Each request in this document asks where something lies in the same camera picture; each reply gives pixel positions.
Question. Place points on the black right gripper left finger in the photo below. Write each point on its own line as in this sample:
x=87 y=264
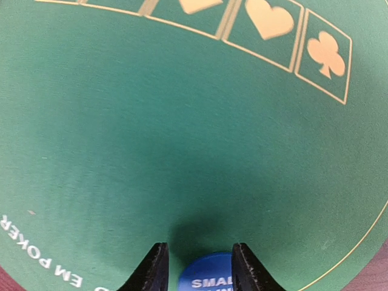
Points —
x=152 y=274

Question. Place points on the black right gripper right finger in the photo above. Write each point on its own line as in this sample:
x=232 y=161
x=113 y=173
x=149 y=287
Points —
x=248 y=273

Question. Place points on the blue small blind button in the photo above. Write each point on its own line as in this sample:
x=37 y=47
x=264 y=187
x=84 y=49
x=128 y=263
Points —
x=209 y=273

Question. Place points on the green round poker mat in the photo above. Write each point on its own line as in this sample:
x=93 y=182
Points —
x=196 y=123

